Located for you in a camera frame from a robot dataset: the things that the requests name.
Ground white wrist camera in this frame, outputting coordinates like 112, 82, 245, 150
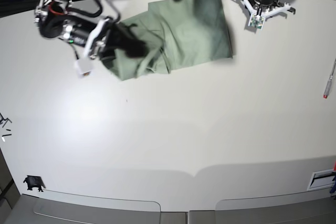
247, 14, 266, 29
75, 58, 93, 77

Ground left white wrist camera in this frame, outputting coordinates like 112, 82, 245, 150
247, 14, 266, 29

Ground right grey chair back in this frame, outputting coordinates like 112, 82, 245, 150
215, 190, 335, 223

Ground light green T-shirt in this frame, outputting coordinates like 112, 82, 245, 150
101, 0, 233, 80

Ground red-tipped screwdriver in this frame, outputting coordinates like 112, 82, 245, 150
323, 60, 336, 99

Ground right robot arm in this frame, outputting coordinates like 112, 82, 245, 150
34, 0, 148, 59

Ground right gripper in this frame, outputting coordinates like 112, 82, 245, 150
61, 17, 148, 60

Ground left grey chair back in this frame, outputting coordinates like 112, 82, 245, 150
33, 198, 161, 224

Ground black plastic clip part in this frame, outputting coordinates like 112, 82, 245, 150
23, 175, 46, 192

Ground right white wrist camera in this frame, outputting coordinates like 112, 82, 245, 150
75, 58, 93, 77

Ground grey chair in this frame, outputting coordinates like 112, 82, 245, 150
215, 190, 335, 223
33, 198, 161, 224

